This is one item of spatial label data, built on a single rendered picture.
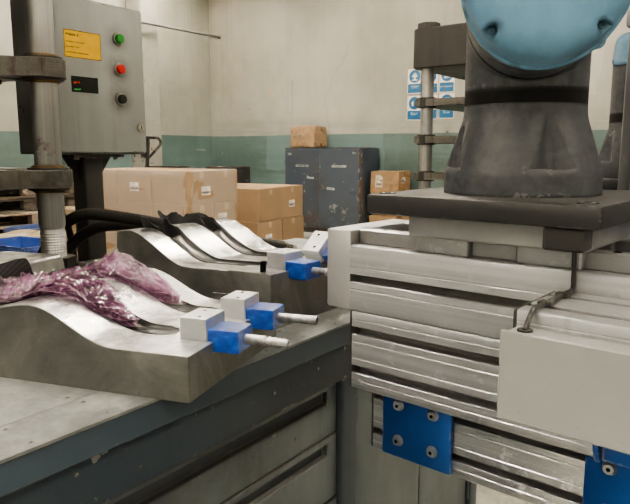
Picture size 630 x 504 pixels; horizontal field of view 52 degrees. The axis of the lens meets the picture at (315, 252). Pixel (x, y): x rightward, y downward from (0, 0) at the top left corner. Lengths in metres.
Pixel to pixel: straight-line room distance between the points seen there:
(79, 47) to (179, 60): 8.24
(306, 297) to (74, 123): 0.94
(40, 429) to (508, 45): 0.56
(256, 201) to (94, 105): 3.98
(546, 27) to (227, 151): 9.72
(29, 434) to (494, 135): 0.54
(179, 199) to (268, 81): 4.87
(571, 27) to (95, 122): 1.50
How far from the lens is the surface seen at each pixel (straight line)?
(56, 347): 0.83
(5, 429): 0.74
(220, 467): 0.99
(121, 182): 5.46
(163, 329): 0.86
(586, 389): 0.49
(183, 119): 10.00
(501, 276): 0.62
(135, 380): 0.78
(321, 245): 1.11
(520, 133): 0.61
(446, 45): 5.17
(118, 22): 1.92
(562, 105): 0.63
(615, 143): 1.10
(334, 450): 1.23
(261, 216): 5.75
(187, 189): 4.95
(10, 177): 1.60
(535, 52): 0.49
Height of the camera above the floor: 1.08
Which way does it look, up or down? 9 degrees down
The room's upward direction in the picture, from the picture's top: straight up
